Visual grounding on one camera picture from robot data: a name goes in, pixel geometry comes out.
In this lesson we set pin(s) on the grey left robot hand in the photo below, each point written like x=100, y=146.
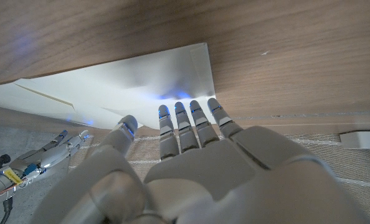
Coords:
x=222, y=174

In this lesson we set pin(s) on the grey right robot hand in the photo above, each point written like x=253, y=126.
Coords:
x=52, y=154

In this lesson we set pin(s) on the cream paper file folder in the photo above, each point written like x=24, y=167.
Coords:
x=116, y=90

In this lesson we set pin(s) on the white power strip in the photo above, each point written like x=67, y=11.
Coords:
x=362, y=140

